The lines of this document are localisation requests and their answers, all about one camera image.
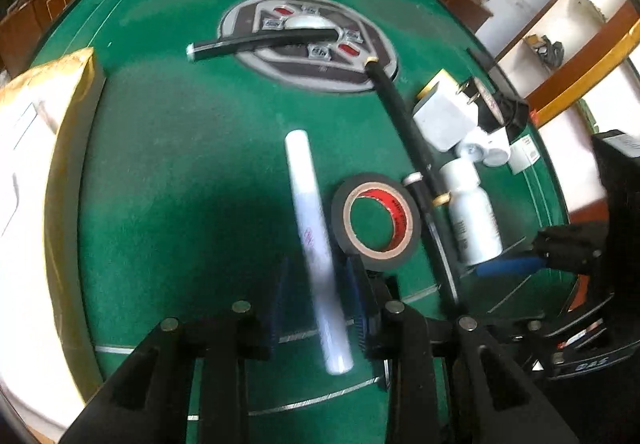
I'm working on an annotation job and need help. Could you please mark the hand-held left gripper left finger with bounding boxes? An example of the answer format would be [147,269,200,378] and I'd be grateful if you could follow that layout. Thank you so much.
[60,256,296,444]

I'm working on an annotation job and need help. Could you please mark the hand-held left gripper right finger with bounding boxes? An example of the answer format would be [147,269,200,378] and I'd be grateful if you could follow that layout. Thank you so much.
[345,254,581,444]

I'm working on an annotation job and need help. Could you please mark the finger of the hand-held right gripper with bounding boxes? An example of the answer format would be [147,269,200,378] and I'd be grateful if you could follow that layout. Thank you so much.
[475,223,608,280]

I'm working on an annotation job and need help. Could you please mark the large white bottle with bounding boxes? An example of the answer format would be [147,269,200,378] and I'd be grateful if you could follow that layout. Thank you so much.
[438,158,503,267]

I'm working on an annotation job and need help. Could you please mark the white plastic tube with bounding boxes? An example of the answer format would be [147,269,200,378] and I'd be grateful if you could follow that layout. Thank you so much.
[284,128,355,376]

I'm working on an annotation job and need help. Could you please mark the black rod pale end caps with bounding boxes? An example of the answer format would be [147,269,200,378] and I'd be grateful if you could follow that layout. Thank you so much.
[186,26,341,65]

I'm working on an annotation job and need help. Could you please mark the gold lined box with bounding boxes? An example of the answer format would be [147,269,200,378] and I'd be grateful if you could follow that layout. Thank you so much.
[0,46,107,430]

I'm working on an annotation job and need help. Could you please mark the black tape roll red core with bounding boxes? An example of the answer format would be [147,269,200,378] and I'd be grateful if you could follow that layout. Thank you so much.
[331,172,422,270]

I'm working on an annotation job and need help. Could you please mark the small white carton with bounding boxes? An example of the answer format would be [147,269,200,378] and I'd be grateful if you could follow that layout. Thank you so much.
[507,134,540,175]

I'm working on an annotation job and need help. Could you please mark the black plastic object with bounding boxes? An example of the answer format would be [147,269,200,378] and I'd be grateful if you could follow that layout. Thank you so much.
[475,76,530,137]

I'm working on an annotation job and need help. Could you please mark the wooden shelf unit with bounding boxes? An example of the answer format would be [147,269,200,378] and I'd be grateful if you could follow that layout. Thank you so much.
[425,0,640,125]

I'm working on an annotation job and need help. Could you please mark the white charger adapter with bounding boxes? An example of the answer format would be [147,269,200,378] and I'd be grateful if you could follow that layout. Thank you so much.
[411,69,483,153]

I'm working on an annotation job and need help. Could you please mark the grey crumpled cloth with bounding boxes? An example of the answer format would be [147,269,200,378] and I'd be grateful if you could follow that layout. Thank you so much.
[525,34,566,70]

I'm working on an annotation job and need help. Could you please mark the table centre control panel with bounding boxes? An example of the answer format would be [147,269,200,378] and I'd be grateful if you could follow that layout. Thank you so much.
[217,0,401,92]

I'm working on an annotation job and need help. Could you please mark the black rod gold ring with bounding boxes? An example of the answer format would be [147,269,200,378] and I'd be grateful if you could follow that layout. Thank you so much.
[364,58,451,210]

